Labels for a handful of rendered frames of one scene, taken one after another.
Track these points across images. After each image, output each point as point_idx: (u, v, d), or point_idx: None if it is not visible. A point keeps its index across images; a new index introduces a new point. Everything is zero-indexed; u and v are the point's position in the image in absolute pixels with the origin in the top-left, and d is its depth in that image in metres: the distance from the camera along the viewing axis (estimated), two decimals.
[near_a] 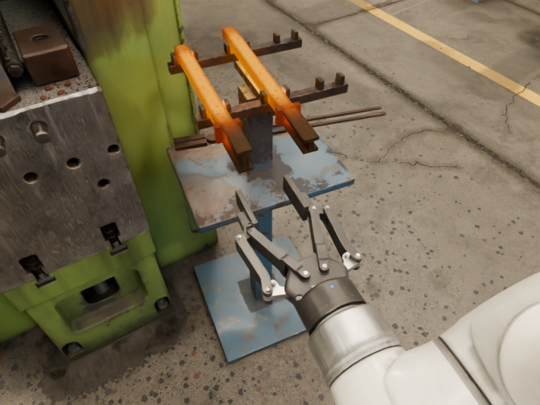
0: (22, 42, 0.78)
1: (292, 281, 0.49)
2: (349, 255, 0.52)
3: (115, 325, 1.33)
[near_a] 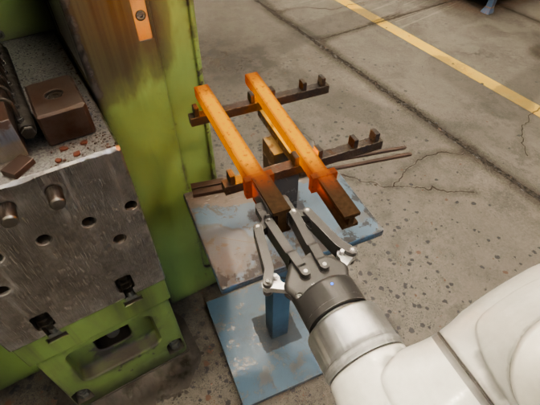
0: (36, 99, 0.73)
1: (292, 280, 0.49)
2: (344, 251, 0.52)
3: (126, 370, 1.28)
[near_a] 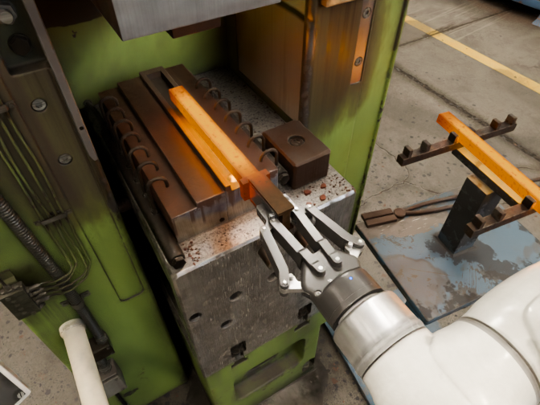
0: (283, 145, 0.77)
1: (308, 278, 0.50)
2: (352, 244, 0.53)
3: (267, 388, 1.32)
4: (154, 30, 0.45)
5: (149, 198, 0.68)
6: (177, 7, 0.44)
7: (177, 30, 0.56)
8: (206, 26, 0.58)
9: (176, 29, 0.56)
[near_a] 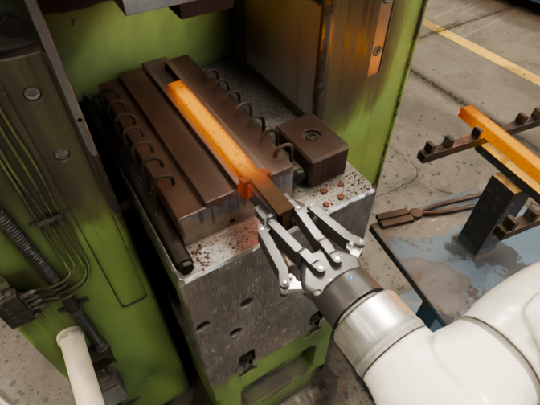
0: (297, 141, 0.71)
1: (308, 277, 0.50)
2: (353, 244, 0.53)
3: (276, 397, 1.26)
4: (162, 4, 0.39)
5: (154, 197, 0.62)
6: None
7: (186, 10, 0.51)
8: (218, 6, 0.53)
9: (185, 9, 0.51)
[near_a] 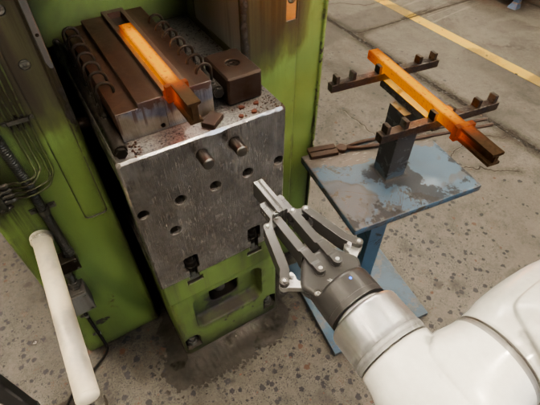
0: (219, 66, 0.89)
1: (308, 277, 0.50)
2: (351, 244, 0.53)
3: (230, 320, 1.43)
4: None
5: (98, 101, 0.79)
6: None
7: None
8: None
9: None
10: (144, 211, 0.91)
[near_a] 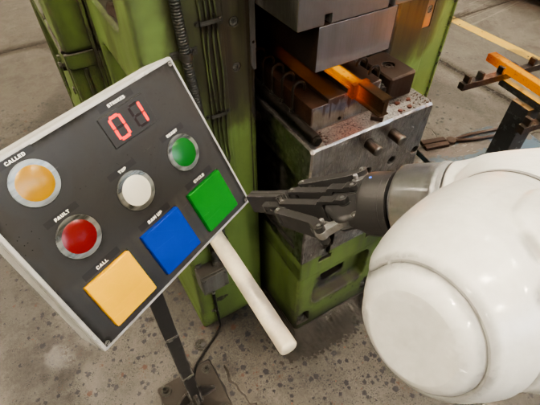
0: None
1: (337, 211, 0.48)
2: (357, 174, 0.53)
3: (333, 298, 1.58)
4: (329, 67, 0.85)
5: (292, 97, 0.93)
6: (341, 55, 0.85)
7: None
8: None
9: None
10: None
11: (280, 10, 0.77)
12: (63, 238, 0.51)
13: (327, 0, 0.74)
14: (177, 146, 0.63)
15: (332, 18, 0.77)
